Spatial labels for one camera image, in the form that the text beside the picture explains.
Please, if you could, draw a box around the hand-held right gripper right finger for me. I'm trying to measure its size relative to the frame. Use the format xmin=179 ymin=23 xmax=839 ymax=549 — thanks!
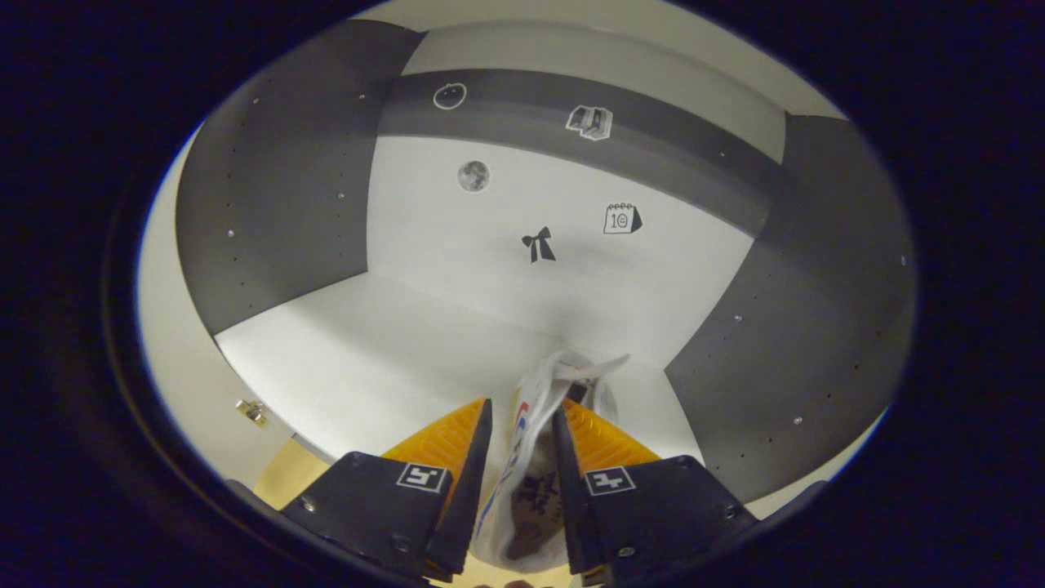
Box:
xmin=552 ymin=399 xmax=760 ymax=585

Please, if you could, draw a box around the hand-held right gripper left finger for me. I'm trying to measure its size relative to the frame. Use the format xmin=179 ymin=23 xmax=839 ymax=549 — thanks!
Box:
xmin=282 ymin=398 xmax=494 ymax=582

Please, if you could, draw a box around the white canvas shoe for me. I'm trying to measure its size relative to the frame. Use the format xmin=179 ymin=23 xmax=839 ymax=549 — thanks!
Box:
xmin=469 ymin=350 xmax=634 ymax=572

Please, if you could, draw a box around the white shoe cabinet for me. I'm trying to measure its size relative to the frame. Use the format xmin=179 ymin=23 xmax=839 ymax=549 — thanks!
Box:
xmin=135 ymin=0 xmax=919 ymax=532

